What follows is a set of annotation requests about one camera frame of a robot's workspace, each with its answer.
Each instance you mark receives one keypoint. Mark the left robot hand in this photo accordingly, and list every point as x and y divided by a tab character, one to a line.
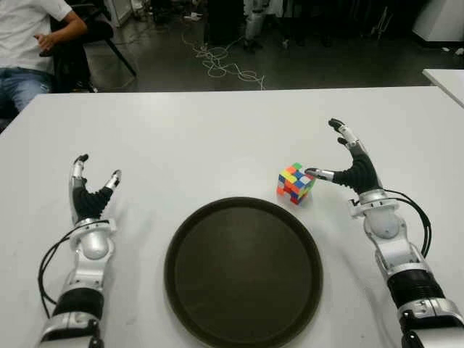
87	203

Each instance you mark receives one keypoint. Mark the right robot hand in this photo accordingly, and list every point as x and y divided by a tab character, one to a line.
362	174

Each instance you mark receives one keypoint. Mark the multicoloured Rubik's cube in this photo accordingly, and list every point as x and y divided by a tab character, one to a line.
295	183

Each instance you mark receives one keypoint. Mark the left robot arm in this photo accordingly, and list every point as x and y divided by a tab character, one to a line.
92	243

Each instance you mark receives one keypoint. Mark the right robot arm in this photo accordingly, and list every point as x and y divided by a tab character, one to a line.
388	224

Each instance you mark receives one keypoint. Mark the dark round plate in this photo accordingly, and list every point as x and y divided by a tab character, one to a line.
243	272

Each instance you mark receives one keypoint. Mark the white side table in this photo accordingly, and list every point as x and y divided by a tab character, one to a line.
449	81

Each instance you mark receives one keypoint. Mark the black office chair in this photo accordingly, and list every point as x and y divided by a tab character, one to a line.
69	61

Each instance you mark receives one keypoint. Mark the metal folding stand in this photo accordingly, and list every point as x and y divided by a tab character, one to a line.
380	25

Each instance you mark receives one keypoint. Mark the small white floor object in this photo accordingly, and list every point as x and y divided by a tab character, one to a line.
459	51

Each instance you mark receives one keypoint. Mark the white cabinet black base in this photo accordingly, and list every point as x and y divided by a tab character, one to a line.
442	21

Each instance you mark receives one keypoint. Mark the grey humanoid robot legs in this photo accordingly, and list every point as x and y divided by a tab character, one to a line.
252	25

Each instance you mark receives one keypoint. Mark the seated person white shirt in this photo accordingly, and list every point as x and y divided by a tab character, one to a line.
21	29

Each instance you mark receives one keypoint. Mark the white framed cabinet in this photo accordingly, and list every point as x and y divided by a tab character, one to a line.
121	12

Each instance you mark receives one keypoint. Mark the tall black cabinet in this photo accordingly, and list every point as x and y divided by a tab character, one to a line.
224	21

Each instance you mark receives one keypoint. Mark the white power strip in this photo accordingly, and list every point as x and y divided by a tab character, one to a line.
194	16

